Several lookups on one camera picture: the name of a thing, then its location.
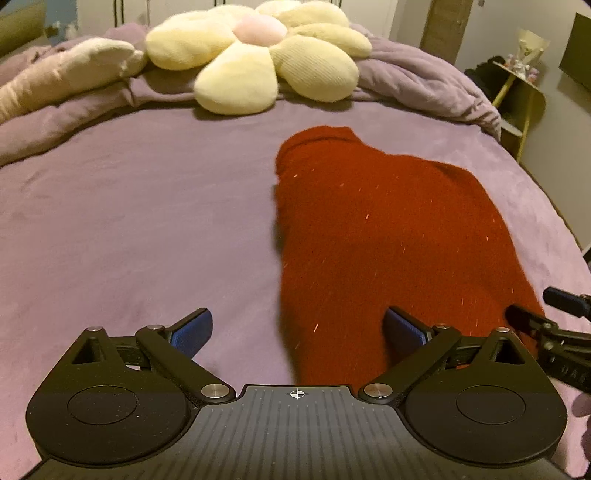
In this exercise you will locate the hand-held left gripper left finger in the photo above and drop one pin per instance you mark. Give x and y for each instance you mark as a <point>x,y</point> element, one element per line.
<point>191,332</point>

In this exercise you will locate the dark cloth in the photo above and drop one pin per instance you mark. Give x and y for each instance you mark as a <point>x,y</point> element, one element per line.
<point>482,78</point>

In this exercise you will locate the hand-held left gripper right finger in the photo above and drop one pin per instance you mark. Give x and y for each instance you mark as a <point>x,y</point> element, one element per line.
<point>406,330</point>

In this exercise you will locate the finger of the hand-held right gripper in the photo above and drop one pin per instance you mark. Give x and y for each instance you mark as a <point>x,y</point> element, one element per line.
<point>570,302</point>
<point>526,319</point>

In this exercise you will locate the pale pink plush pillow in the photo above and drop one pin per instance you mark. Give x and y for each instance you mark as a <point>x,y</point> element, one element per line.
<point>69,69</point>

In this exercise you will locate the dark wall screen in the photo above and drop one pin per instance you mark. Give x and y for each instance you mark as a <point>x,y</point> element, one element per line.
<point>579,55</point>

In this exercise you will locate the red knitted coat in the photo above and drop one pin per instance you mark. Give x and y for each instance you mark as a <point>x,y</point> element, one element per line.
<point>378,230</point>

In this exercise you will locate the cream flower-shaped pillow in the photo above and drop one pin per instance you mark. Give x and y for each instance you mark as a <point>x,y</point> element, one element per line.
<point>300,64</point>

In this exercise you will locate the wrapped flower bouquet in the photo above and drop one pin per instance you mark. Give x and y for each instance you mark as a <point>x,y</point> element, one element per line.
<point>531,46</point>

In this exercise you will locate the yellow-legged side table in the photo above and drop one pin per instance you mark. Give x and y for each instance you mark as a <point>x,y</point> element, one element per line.
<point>531,106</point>

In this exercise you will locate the purple bunched duvet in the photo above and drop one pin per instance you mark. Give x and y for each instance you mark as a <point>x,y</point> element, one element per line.
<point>415,74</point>

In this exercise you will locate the purple bed sheet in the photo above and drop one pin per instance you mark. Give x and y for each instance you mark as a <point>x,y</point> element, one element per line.
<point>138,221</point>

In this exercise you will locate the olive green headboard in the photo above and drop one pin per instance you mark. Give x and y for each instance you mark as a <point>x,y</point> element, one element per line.
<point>18,27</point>

